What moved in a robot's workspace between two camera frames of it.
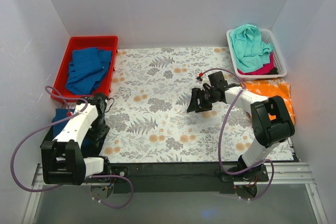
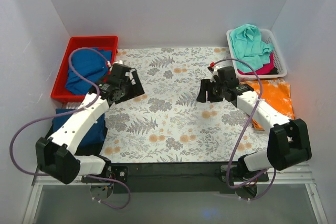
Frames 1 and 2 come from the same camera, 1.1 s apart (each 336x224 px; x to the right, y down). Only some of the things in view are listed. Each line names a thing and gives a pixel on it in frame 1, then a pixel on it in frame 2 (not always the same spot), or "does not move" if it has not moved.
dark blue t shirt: (89, 146) does not move
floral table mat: (148, 119) does not move
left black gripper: (99, 135) -> (130, 85)
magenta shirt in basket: (266, 68) does not move
